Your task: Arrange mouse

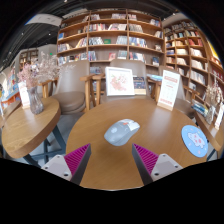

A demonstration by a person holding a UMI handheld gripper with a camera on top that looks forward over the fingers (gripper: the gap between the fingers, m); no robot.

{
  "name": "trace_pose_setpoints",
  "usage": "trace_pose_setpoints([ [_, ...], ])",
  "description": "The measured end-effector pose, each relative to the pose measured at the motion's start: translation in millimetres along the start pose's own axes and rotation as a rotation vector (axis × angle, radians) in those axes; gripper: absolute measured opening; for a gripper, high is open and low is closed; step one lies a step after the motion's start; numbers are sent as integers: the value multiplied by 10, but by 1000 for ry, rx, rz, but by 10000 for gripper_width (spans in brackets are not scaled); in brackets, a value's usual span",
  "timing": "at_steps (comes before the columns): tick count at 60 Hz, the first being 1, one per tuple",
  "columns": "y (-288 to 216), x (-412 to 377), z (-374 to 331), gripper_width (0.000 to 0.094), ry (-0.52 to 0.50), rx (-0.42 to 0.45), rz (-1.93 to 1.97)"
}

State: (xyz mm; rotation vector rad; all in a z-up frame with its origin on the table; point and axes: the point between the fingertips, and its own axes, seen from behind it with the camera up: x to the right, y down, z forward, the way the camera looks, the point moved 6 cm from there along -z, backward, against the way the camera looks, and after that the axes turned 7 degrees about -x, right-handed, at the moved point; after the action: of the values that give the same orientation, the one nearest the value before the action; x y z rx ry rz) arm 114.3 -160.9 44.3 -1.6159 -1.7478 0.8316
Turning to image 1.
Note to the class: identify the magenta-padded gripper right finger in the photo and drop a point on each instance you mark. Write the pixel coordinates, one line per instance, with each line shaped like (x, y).
(146, 159)

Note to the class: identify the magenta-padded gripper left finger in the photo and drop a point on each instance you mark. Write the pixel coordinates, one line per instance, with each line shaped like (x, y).
(77, 159)

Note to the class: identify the grey computer mouse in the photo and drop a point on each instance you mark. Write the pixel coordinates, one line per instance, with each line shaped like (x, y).
(120, 133)

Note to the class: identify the round light blue mouse pad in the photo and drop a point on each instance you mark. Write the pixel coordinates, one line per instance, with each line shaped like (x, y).
(194, 140)

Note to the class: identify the round wooden side table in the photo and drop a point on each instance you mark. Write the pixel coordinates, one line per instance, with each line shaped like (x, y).
(213, 133)
(26, 128)

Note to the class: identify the white sign on wooden base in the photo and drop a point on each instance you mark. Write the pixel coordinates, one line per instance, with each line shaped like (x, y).
(168, 89)

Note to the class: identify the stack of books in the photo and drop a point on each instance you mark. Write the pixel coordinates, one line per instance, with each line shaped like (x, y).
(200, 108)

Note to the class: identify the dark cover book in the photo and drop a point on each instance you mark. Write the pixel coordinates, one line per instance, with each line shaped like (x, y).
(139, 85)

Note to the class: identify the teal book stack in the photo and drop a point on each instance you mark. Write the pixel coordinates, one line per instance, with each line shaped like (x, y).
(155, 78)

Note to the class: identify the white framed flower picture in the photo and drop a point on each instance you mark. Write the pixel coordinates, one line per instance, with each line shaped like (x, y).
(119, 81)

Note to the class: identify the distant wooden bookshelf unit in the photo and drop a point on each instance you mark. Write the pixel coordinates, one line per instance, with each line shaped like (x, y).
(28, 58)

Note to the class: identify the wide wooden bookshelf unit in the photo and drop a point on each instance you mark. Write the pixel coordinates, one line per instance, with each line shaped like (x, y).
(110, 33)

